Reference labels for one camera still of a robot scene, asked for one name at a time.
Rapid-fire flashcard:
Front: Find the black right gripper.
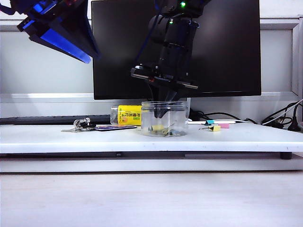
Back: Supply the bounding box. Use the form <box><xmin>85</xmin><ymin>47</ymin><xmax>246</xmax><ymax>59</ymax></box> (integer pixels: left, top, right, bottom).
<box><xmin>130</xmin><ymin>46</ymin><xmax>199</xmax><ymax>118</ymax></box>

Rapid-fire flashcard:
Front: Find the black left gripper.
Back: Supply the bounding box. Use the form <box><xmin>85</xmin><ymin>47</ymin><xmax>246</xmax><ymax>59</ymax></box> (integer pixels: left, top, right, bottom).
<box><xmin>11</xmin><ymin>0</ymin><xmax>102</xmax><ymax>64</ymax></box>

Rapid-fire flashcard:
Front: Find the round transparent plastic box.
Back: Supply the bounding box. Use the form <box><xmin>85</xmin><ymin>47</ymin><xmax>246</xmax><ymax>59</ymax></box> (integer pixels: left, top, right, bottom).
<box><xmin>141</xmin><ymin>101</ymin><xmax>189</xmax><ymax>137</ymax></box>

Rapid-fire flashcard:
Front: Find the yellow label plastic bottle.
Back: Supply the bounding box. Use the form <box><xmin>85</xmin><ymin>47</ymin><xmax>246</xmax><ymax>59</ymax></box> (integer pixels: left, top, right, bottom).
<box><xmin>110</xmin><ymin>105</ymin><xmax>143</xmax><ymax>126</ymax></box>

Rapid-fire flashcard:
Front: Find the black computer monitor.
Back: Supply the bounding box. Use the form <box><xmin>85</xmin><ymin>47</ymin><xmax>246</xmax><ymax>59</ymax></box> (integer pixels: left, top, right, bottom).
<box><xmin>91</xmin><ymin>0</ymin><xmax>263</xmax><ymax>101</ymax></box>

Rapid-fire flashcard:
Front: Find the black keyboard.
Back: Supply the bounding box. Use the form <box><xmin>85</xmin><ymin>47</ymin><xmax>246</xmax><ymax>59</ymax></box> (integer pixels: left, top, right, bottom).
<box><xmin>0</xmin><ymin>114</ymin><xmax>112</xmax><ymax>125</ymax></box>

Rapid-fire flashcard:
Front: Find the white desk riser board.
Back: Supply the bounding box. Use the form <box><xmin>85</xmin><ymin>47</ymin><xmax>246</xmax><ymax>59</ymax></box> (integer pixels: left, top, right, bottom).
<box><xmin>0</xmin><ymin>122</ymin><xmax>303</xmax><ymax>154</ymax></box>

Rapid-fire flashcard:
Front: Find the black power plug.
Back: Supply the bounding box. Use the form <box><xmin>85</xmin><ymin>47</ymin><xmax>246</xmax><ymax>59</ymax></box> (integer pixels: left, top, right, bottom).
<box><xmin>287</xmin><ymin>104</ymin><xmax>303</xmax><ymax>132</ymax></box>

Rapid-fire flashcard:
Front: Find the thin black cable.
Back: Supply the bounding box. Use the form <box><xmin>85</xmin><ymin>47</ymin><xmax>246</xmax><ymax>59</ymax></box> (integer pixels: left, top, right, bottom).
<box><xmin>189</xmin><ymin>108</ymin><xmax>258</xmax><ymax>125</ymax></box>

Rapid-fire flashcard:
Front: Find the aluminium frame rail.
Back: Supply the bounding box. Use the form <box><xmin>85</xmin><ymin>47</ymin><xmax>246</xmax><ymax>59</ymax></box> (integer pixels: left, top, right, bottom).
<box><xmin>0</xmin><ymin>93</ymin><xmax>299</xmax><ymax>105</ymax></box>

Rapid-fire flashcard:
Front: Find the white cable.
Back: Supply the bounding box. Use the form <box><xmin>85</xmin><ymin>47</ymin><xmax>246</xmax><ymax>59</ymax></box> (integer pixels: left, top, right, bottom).
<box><xmin>236</xmin><ymin>100</ymin><xmax>303</xmax><ymax>125</ymax></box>

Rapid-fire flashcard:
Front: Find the thick black cable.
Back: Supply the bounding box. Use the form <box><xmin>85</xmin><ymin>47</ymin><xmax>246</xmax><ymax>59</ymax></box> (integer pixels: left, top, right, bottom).
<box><xmin>261</xmin><ymin>100</ymin><xmax>303</xmax><ymax>130</ymax></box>

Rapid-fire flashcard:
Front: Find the aluminium frame post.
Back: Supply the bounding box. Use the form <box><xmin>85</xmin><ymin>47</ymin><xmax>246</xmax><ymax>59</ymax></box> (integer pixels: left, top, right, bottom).
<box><xmin>292</xmin><ymin>14</ymin><xmax>303</xmax><ymax>96</ymax></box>

